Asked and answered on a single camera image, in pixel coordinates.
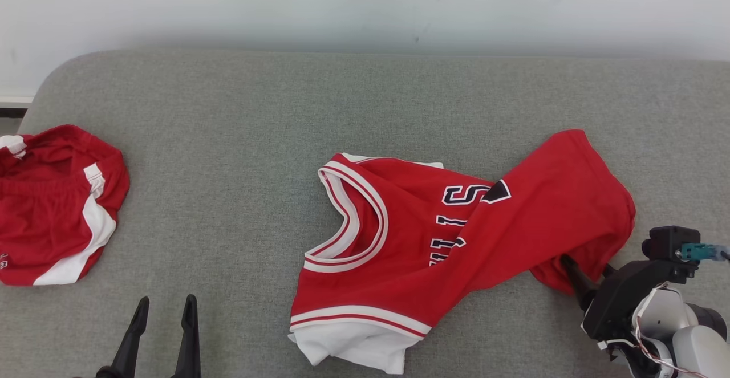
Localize grey fabric sofa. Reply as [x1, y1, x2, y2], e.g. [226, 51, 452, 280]
[0, 48, 730, 378]

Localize red white sports shorts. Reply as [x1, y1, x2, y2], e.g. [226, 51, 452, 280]
[0, 124, 131, 286]

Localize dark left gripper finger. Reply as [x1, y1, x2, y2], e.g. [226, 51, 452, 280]
[172, 294, 202, 378]
[111, 296, 151, 378]

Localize teal cable connector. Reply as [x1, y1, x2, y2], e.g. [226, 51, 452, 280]
[681, 243, 717, 262]

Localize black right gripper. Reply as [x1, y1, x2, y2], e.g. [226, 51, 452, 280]
[561, 255, 692, 346]

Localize red white basketball jersey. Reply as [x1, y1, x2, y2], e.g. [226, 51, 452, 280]
[288, 129, 636, 375]

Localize black white baseboard strip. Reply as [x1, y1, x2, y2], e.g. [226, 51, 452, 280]
[0, 96, 35, 120]

